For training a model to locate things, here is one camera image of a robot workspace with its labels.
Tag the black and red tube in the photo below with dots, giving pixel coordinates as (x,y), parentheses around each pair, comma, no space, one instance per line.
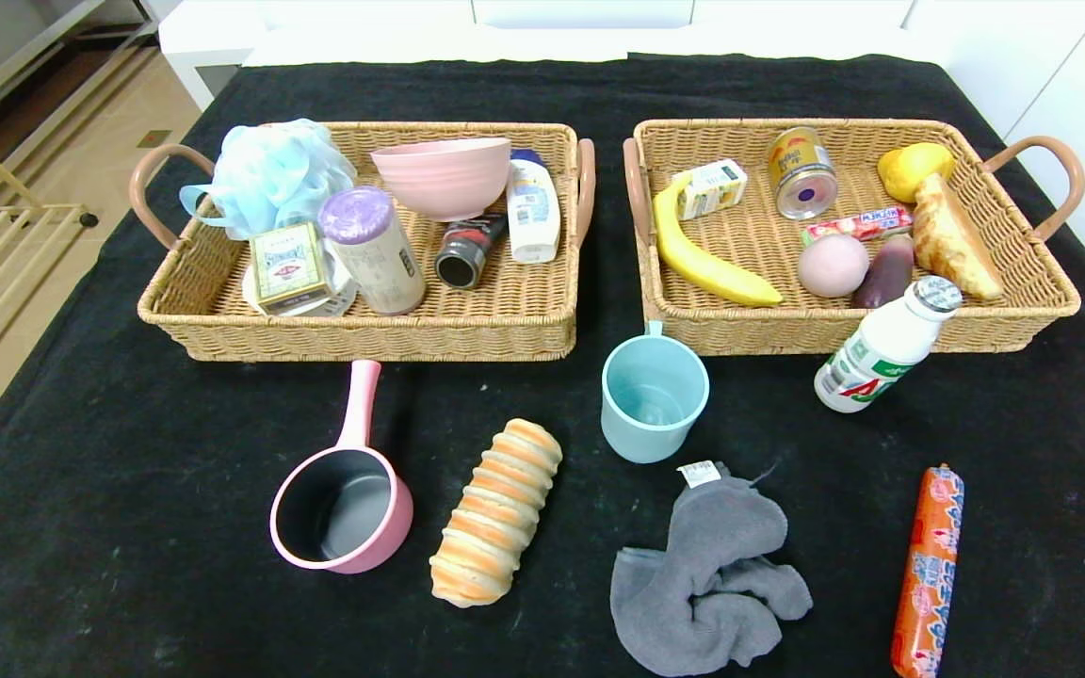
(467,250)

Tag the white plastic packet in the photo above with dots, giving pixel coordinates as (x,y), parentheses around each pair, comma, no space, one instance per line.
(343,294)

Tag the white lotion tube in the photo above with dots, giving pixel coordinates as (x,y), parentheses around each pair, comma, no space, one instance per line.
(533,217)

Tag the pink wrapped candy bar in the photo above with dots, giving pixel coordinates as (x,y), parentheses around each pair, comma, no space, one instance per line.
(858,226)

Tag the light blue mug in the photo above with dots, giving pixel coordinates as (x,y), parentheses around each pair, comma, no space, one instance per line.
(655,428)

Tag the orange sausage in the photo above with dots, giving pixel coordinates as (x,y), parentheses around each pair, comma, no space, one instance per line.
(929,574)

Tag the gold drink can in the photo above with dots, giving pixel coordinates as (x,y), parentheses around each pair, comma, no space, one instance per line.
(801,169)

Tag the light blue bath loofah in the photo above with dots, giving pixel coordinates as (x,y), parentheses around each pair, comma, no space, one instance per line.
(269,174)

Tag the pink ribbed bowl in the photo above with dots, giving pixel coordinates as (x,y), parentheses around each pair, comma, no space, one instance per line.
(444,179)

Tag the purple eggplant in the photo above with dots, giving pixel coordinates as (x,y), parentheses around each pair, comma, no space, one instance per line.
(884,278)

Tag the grey towel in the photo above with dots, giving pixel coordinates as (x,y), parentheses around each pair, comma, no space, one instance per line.
(712,565)

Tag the pink egg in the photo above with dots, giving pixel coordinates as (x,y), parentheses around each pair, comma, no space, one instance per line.
(832,266)

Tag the green and white soap box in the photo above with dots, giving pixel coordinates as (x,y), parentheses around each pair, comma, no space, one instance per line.
(288,268)

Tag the beige wheeled rack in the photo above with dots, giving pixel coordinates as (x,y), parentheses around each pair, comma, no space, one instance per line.
(29,208)

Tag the yellow banana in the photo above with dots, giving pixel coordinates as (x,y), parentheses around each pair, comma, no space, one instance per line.
(693,259)

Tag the white drink bottle green label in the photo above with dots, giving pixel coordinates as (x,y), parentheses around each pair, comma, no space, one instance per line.
(872,363)

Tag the beige canister with purple lid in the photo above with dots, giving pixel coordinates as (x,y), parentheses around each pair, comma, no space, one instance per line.
(378,254)

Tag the golden croissant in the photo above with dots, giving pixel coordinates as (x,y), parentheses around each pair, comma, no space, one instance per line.
(952,240)

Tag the pink saucepan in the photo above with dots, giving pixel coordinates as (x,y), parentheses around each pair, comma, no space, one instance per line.
(361,405)

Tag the striped bread roll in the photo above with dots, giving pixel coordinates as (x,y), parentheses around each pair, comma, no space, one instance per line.
(495,513)

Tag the yellow lemon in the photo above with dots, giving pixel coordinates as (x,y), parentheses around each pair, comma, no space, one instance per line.
(910,168)

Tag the small white yellow carton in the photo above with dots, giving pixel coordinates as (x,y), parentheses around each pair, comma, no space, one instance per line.
(717,186)

